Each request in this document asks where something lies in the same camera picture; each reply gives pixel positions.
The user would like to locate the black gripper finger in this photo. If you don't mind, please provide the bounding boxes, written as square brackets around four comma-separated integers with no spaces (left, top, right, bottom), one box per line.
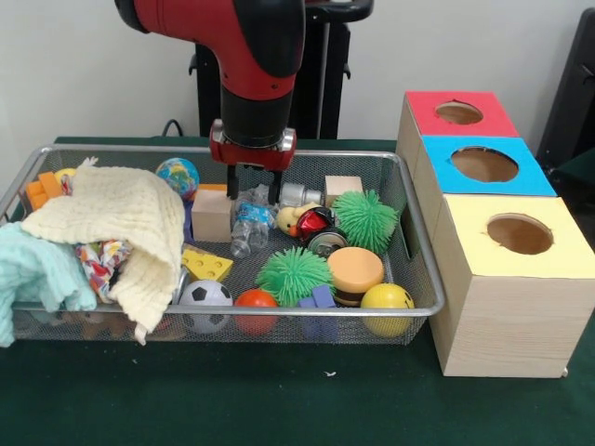
[267,168,283,204]
[226,163,241,201]

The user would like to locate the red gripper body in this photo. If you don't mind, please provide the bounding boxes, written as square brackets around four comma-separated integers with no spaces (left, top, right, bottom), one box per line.
[208,119,298,172]

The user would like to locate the crushed clear plastic bottle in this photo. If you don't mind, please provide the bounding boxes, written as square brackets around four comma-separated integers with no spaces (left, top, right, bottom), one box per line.
[230,184,280,259]

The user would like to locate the cream knitted cloth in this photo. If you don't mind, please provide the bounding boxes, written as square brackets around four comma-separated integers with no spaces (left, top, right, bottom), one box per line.
[20,164,187,346]

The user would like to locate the mint knitted cloth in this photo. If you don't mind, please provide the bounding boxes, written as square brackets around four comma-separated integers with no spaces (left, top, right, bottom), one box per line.
[0,221,98,348]

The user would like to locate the silver mesh bin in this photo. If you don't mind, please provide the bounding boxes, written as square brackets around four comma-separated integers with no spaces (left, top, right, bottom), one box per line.
[0,143,446,346]

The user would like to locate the wooden box with three holes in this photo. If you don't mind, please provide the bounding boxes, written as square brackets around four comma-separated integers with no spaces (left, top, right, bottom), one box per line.
[396,90,595,378]

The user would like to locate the plain wooden cube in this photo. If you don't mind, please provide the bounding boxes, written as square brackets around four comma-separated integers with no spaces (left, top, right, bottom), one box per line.
[191,190,233,243]

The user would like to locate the blue globe ball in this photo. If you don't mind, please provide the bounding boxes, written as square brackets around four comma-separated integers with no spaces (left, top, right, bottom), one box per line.
[155,157,201,201]

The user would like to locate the large green spiky ball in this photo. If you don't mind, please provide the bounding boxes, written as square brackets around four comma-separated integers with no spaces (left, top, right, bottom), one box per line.
[332,189,400,255]

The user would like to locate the plain orange ball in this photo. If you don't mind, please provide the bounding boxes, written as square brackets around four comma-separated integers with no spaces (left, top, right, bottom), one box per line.
[233,289,280,336]

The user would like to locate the toy soccer ball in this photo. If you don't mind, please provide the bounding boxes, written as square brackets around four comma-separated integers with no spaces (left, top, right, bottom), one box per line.
[178,279,233,335]

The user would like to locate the toy burger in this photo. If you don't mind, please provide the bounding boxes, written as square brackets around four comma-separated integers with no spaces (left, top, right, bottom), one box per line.
[326,246,386,308]

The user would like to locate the yellow smiley ball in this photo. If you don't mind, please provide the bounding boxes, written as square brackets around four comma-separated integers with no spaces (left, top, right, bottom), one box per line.
[361,282,416,336]

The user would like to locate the dark green table cloth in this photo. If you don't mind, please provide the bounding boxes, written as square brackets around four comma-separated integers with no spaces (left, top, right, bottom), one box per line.
[0,136,595,446]
[548,147,595,224]

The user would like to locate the black stand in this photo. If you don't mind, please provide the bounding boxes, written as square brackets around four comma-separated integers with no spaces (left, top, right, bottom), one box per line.
[536,7,595,162]

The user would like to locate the green stringy puffer ball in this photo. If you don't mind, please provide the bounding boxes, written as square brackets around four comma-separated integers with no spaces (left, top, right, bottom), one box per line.
[255,246,336,308]

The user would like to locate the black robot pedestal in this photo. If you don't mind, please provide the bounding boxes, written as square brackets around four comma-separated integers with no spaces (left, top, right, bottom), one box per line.
[188,0,376,139]

